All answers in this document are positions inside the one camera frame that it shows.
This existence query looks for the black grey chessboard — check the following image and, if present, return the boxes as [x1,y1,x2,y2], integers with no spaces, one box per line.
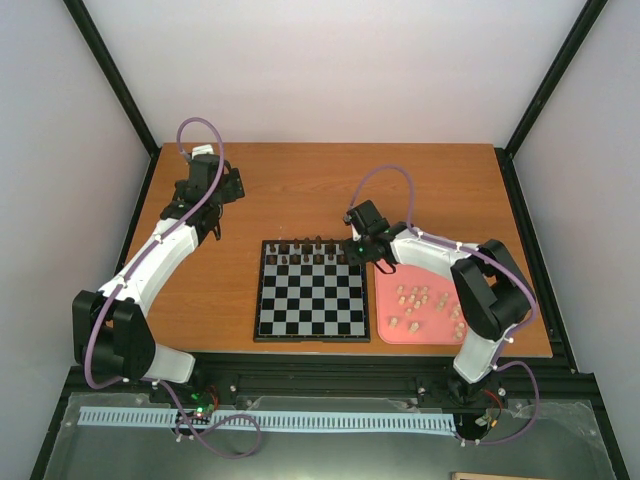
[253,237,371,343]

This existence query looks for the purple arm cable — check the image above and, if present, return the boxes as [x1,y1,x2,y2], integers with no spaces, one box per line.
[349,165,542,447]
[83,116,263,459]

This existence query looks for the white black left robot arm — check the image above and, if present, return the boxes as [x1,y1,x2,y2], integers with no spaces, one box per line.
[72,145,245,403]

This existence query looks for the small circuit board with led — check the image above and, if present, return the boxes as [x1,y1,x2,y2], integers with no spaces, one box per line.
[191,403,216,421]

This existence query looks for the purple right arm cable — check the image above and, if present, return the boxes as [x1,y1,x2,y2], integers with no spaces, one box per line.
[349,165,542,447]

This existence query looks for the black aluminium frame rail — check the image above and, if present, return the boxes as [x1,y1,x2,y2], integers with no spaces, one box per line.
[64,351,599,416]

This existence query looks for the pink plastic tray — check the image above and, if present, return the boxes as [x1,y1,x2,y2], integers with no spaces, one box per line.
[374,265,468,346]

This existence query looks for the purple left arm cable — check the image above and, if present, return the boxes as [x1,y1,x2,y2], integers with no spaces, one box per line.
[83,116,263,459]

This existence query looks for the light blue slotted cable duct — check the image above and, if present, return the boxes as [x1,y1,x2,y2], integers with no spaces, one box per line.
[77,406,456,436]

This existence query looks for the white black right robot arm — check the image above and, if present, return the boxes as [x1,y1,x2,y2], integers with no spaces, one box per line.
[344,200,539,385]

